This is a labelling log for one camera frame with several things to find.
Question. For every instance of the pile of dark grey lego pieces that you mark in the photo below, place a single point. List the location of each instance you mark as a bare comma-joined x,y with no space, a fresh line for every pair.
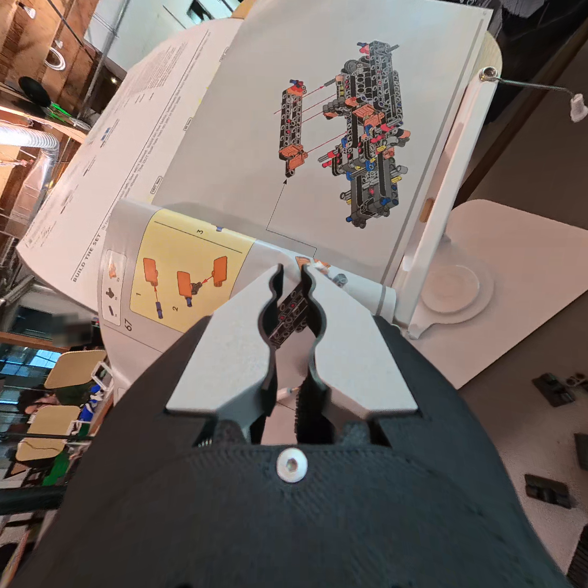
551,390

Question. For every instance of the white book stand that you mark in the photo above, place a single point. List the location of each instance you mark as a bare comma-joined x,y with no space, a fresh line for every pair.
528,275

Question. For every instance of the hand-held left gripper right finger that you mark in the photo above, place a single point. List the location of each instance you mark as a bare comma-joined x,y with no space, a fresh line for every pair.
363,367

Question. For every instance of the lego instruction booklet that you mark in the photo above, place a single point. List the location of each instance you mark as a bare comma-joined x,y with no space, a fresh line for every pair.
257,138

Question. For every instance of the tan chair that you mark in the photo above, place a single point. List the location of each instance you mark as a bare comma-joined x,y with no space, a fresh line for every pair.
39,452
76,367
55,419

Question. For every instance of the large printed paper sheet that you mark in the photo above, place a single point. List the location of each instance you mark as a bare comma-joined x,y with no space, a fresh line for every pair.
115,160

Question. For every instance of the silver ventilation duct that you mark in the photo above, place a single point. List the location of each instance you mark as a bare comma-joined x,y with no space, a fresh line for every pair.
27,138

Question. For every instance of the black round lamp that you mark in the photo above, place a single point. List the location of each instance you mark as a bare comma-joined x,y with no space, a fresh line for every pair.
33,89

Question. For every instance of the black lego side beam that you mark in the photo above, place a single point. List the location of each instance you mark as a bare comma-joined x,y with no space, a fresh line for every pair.
291,312

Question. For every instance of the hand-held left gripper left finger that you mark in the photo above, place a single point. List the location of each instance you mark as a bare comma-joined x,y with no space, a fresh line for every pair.
220,367

